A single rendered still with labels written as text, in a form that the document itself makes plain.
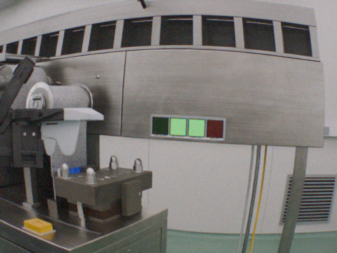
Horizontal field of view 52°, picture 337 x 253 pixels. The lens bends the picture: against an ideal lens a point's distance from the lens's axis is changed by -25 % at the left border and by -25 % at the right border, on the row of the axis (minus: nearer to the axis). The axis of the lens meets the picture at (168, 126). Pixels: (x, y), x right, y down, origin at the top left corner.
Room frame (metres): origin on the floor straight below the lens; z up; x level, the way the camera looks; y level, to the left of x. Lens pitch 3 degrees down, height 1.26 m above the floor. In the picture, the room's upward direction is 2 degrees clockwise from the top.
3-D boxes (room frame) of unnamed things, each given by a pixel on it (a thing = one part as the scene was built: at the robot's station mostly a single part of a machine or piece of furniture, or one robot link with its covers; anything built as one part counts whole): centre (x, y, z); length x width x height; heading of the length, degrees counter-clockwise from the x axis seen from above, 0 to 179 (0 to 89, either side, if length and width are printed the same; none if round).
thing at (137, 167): (1.47, 0.09, 1.05); 0.04 x 0.04 x 0.04
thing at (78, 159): (1.34, 0.32, 1.11); 0.23 x 0.01 x 0.18; 158
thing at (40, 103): (1.24, 0.43, 1.25); 0.07 x 0.02 x 0.07; 68
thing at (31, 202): (1.23, 0.47, 1.05); 0.06 x 0.05 x 0.31; 158
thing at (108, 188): (1.33, 0.20, 1.00); 0.40 x 0.16 x 0.06; 158
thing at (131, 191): (1.31, 0.10, 0.97); 0.10 x 0.03 x 0.11; 158
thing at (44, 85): (1.25, 0.42, 1.25); 0.15 x 0.01 x 0.15; 68
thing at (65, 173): (1.19, 0.31, 1.05); 0.04 x 0.04 x 0.04
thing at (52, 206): (1.34, 0.32, 0.92); 0.28 x 0.04 x 0.04; 158
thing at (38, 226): (0.97, 0.36, 0.91); 0.07 x 0.07 x 0.02; 68
